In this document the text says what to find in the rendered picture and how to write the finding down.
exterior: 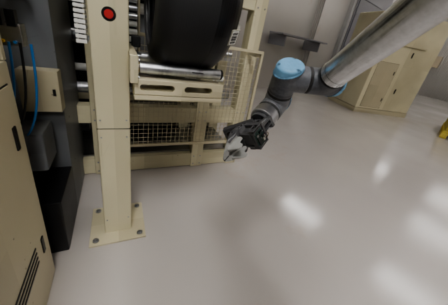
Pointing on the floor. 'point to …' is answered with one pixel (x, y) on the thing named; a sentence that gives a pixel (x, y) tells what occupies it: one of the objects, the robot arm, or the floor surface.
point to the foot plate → (96, 240)
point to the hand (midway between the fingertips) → (225, 157)
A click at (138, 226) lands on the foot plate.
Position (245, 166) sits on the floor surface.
